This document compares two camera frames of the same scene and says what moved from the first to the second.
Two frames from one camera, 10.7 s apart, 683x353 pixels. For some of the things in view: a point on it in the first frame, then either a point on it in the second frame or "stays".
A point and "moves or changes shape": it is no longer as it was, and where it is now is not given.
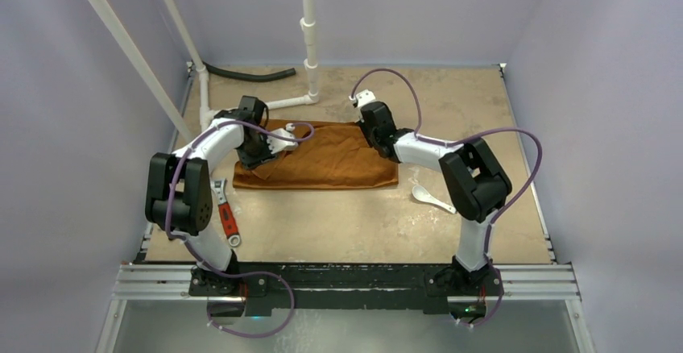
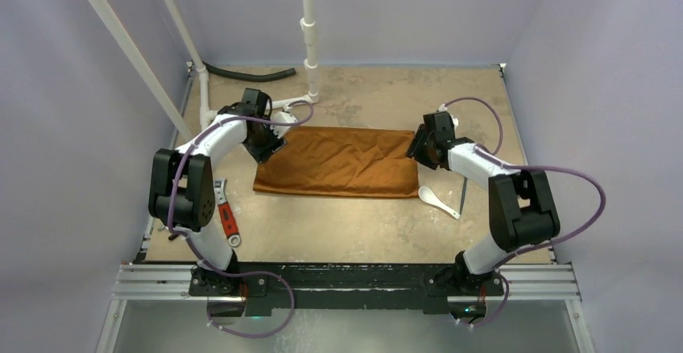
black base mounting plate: x=346 y=286 stays
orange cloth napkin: x=335 y=155 moves or changes shape
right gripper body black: x=374 y=140 → x=423 y=148
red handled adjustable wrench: x=227 y=216 stays
